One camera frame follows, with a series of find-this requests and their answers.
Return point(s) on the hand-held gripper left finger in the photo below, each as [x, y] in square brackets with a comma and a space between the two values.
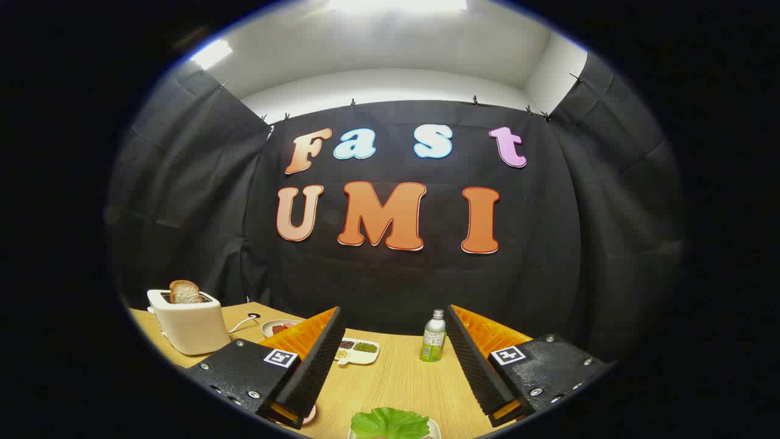
[312, 366]

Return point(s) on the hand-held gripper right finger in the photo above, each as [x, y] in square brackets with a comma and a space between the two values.
[478, 366]

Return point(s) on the green lettuce leaf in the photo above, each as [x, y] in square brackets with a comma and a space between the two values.
[390, 424]

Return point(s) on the toasted bread slice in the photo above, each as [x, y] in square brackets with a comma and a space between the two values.
[184, 292]

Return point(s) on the red meat slice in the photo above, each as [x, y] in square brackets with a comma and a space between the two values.
[281, 328]

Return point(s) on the pink plate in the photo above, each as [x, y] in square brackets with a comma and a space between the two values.
[310, 416]

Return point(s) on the green label metal bottle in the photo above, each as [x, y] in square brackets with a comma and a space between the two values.
[433, 341]

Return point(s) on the white divided dish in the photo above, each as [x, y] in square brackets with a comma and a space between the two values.
[365, 358]

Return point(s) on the round white plate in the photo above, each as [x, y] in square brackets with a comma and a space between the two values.
[269, 329]

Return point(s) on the pile of green beans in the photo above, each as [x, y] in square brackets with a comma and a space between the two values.
[365, 347]

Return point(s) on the white rectangular plate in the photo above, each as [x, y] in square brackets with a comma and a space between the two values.
[435, 430]

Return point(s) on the black backdrop cloth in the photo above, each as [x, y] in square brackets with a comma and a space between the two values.
[390, 280]

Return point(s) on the white toaster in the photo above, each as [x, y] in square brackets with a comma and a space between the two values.
[192, 329]

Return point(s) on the small ceiling light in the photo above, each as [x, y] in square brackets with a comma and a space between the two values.
[211, 53]

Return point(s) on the large ceiling light panel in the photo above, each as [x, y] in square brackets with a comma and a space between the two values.
[396, 4]

